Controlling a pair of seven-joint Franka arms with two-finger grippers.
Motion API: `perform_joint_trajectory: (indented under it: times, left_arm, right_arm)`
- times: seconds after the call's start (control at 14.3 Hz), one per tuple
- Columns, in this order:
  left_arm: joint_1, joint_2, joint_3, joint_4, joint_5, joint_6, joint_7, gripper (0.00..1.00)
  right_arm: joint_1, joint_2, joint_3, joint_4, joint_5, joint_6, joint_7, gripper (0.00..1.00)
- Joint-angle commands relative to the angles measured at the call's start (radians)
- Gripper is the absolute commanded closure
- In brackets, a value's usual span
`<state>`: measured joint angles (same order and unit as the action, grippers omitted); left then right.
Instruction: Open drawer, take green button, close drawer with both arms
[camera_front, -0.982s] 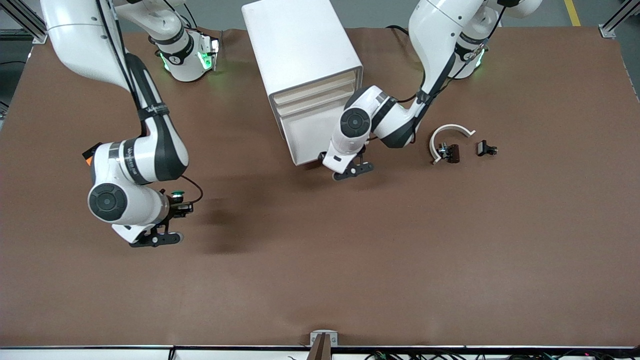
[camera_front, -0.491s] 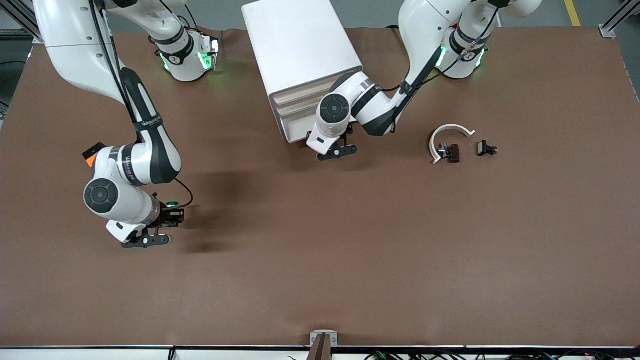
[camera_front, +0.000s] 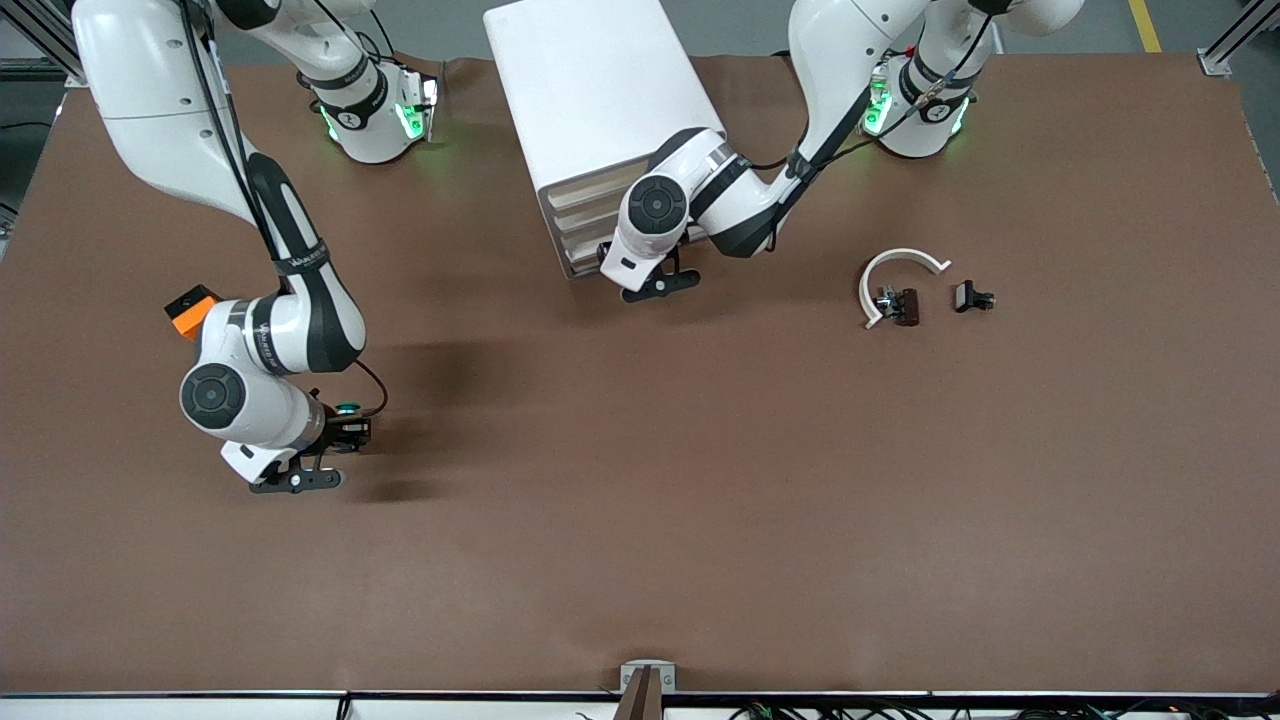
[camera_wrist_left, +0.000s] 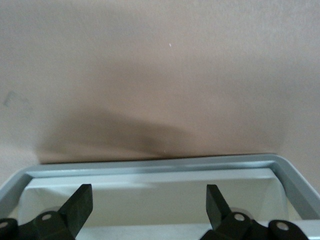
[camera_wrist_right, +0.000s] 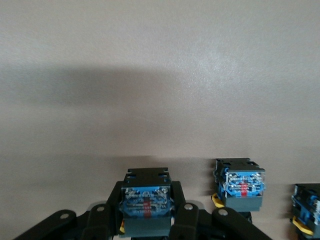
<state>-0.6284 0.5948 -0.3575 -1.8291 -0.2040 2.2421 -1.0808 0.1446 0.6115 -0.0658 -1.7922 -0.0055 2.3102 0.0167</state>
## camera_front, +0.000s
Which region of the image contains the orange box with hole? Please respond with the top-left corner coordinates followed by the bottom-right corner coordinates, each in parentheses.
top-left (164, 284), bottom-right (223, 343)

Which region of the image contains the white curved plastic arc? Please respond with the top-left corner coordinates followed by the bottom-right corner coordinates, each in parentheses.
top-left (858, 248), bottom-right (952, 331)

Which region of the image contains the dark brown small component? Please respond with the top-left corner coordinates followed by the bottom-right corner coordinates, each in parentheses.
top-left (876, 286), bottom-right (921, 328)

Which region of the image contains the brown table cover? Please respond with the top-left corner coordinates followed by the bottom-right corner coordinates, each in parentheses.
top-left (0, 52), bottom-right (1280, 696)

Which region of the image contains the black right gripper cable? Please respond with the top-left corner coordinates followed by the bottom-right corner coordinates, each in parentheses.
top-left (180, 0), bottom-right (391, 417)

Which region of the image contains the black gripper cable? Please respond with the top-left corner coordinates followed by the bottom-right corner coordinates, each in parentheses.
top-left (745, 35), bottom-right (993, 173)
top-left (180, 0), bottom-right (391, 417)

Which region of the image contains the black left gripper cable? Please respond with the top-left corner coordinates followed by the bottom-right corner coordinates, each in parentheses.
top-left (745, 35), bottom-right (993, 173)

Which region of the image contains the white table edge rail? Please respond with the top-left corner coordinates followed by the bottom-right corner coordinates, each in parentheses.
top-left (0, 690), bottom-right (1280, 720)

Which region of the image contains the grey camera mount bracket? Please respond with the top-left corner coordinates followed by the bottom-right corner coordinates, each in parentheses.
top-left (615, 660), bottom-right (677, 720)

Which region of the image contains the aluminium frame profile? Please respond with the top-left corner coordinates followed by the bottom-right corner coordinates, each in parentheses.
top-left (1197, 0), bottom-right (1280, 78)
top-left (0, 0), bottom-right (101, 86)

